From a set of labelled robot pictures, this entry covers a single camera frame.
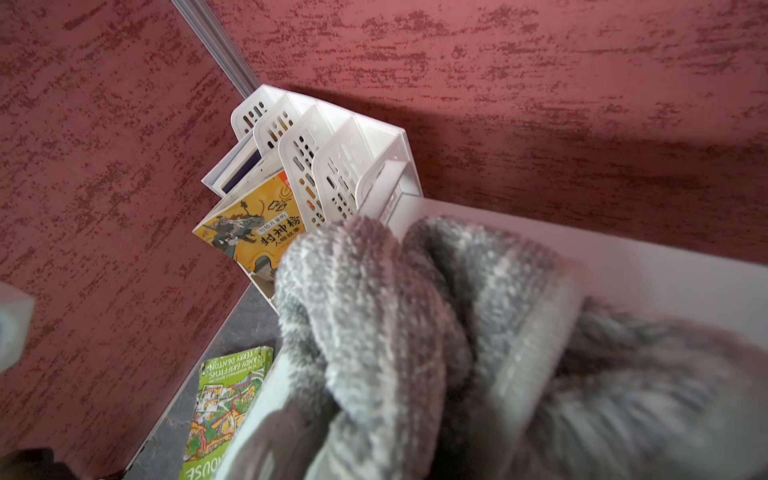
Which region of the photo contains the green illustrated book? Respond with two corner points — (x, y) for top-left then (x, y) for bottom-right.
(179, 346), (274, 480)

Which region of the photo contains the white two-tier bookshelf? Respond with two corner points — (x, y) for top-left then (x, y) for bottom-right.
(212, 158), (768, 480)

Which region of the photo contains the white plastic file organizer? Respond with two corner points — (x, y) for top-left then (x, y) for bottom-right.
(202, 85), (423, 230)

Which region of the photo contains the yellow illustrated children's book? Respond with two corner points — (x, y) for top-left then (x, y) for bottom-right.
(193, 172), (306, 300)

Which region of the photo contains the grey patterned cloth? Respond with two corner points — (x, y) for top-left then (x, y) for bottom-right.
(221, 214), (768, 480)

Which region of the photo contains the left aluminium corner post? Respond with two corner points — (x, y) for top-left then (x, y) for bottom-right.
(172, 0), (261, 98)

